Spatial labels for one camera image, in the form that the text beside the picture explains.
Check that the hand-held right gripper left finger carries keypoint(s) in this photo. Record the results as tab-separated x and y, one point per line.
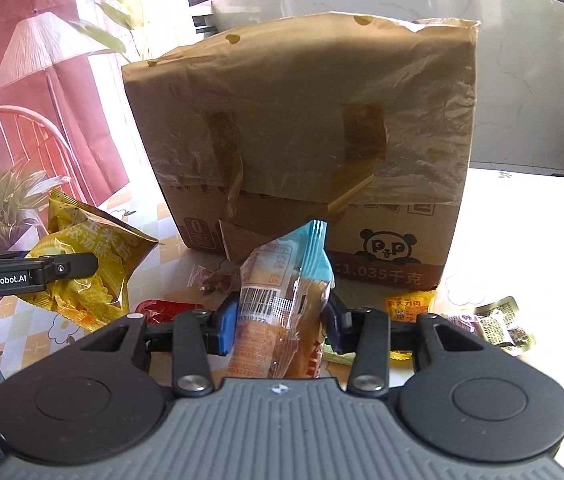
226	327

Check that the yellow chip packet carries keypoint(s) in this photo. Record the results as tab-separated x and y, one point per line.
92	245

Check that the red snack packet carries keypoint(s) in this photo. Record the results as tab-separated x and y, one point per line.
162	310

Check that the printed backdrop curtain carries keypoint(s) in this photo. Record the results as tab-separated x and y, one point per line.
37	110

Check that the bread packet with blue edge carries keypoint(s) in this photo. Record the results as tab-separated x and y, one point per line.
277	290

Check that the small purple packet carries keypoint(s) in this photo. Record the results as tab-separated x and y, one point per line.
462	322

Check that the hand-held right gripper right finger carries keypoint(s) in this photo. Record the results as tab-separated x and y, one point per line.
334	327

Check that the cardboard box with panda print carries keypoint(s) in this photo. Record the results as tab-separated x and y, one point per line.
442	230

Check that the clear candy wrapper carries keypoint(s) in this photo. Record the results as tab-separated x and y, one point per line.
212	280

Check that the brown plastic bag liner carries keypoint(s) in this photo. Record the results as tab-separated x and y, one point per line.
287	110

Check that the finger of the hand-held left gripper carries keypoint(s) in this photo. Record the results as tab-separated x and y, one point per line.
72	267

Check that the small orange yellow packet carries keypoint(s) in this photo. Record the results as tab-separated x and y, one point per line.
409	305

